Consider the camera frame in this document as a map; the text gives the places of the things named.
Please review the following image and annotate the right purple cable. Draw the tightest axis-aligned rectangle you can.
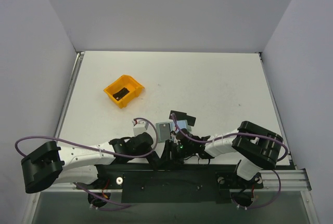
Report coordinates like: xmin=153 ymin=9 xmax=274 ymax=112
xmin=170 ymin=113 xmax=289 ymax=211

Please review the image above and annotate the aluminium rail frame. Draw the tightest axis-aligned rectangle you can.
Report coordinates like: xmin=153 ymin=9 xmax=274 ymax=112
xmin=33 ymin=51 xmax=310 ymax=223

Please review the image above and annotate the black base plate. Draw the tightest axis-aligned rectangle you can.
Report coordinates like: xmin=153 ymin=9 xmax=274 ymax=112
xmin=72 ymin=161 xmax=265 ymax=205

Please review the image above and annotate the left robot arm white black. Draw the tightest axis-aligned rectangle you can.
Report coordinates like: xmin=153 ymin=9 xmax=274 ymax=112
xmin=21 ymin=132 xmax=160 ymax=194

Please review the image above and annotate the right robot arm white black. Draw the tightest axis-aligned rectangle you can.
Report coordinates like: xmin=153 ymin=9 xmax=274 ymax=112
xmin=156 ymin=121 xmax=288 ymax=187

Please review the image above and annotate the yellow plastic bin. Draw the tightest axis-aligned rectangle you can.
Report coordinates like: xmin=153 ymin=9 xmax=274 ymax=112
xmin=104 ymin=75 xmax=145 ymax=109

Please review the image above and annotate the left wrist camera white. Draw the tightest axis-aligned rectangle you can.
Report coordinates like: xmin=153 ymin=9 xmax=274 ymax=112
xmin=132 ymin=120 xmax=148 ymax=137

